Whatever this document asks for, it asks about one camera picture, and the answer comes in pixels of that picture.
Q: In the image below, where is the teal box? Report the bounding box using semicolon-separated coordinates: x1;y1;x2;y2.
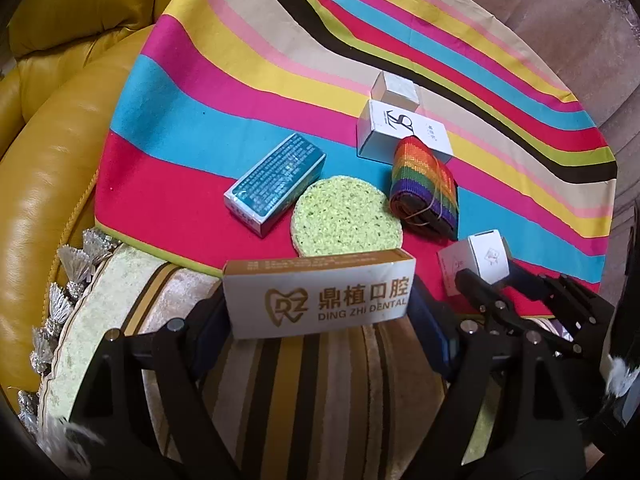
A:
223;133;327;237

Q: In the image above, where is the small white box with sketch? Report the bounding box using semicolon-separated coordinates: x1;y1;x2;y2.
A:
437;230;511;297

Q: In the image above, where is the rainbow strap roll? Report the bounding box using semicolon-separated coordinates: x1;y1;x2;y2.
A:
389;135;460;241

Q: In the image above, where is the round green sponge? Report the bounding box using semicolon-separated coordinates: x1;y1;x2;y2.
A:
290;175;403;259

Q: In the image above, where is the rainbow striped cloth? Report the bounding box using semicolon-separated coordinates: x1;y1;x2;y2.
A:
95;0;616;318

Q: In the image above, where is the gold and white box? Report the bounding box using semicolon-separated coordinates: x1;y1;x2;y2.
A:
221;247;417;341

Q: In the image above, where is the small plain white box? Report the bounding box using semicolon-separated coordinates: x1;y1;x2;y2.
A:
371;71;421;113

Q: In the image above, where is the yellow leather sofa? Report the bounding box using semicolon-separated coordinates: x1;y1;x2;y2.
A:
0;0;201;391

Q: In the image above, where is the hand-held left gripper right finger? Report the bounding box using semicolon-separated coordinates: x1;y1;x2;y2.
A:
407;280;596;480

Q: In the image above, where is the gold green striped cushion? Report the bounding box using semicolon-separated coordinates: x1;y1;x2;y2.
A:
17;227;501;480

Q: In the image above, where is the white box with black logo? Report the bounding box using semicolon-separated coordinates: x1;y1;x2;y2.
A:
356;99;453;165

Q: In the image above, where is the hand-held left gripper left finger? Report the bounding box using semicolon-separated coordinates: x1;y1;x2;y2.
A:
70;285;236;480

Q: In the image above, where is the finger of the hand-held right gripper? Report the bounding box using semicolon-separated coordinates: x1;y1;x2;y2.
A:
507;260;616;358
455;269;526;341

